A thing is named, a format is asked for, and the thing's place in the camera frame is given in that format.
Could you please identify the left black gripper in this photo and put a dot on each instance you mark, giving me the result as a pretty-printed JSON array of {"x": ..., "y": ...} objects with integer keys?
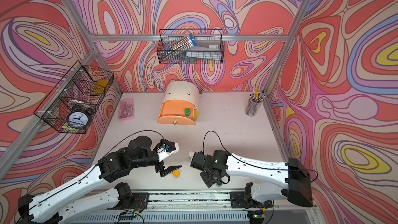
[{"x": 160, "y": 167}]

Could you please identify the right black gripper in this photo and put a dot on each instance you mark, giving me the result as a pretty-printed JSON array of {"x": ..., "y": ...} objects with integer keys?
[{"x": 208, "y": 181}]

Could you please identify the white paint can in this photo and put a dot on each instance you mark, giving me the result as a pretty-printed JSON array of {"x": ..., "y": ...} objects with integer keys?
[{"x": 191, "y": 154}]

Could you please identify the light green paint can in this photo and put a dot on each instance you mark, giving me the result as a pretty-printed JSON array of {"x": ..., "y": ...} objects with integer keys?
[{"x": 187, "y": 112}]

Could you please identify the round white drawer cabinet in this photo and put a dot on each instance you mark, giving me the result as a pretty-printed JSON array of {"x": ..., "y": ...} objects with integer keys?
[{"x": 178, "y": 96}]

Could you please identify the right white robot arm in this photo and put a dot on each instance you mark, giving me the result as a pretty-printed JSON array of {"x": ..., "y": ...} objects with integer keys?
[{"x": 278, "y": 180}]

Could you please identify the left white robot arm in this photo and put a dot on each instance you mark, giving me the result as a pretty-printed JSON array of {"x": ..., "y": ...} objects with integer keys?
[{"x": 68, "y": 201}]

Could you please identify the pink plastic box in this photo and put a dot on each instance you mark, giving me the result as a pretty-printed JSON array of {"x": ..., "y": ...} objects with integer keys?
[{"x": 126, "y": 109}]

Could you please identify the clear pencil cup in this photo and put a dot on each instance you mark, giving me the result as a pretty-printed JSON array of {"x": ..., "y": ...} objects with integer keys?
[{"x": 255, "y": 99}]

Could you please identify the black alarm clock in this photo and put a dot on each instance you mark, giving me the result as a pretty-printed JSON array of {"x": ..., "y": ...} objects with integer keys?
[{"x": 79, "y": 117}]

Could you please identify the yellow object in basket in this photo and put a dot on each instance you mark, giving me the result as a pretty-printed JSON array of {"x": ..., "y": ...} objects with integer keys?
[{"x": 99, "y": 87}]

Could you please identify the grey white box in basket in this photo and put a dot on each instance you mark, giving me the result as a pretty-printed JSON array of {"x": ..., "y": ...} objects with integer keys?
[{"x": 211, "y": 53}]

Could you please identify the clear tube of pencils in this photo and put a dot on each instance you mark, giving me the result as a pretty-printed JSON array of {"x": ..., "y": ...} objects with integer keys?
[{"x": 171, "y": 50}]

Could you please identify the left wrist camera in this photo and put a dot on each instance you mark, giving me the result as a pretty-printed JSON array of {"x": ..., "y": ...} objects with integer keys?
[{"x": 165, "y": 148}]

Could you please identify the aluminium rail base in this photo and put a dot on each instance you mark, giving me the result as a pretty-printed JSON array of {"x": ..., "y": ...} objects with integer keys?
[{"x": 186, "y": 207}]

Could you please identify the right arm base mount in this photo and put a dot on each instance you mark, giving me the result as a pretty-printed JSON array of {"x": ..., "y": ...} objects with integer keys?
[{"x": 243, "y": 199}]

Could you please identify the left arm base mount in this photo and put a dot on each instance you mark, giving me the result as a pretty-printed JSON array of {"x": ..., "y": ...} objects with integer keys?
[{"x": 131, "y": 200}]

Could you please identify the black wire basket left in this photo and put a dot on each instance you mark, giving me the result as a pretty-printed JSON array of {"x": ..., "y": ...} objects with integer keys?
[{"x": 74, "y": 88}]

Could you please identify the black wire basket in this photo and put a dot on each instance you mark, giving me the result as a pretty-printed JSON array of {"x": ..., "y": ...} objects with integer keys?
[
  {"x": 203, "y": 38},
  {"x": 74, "y": 88}
]

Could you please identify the black wire basket back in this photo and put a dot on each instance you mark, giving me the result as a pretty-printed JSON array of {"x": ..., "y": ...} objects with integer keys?
[{"x": 203, "y": 38}]

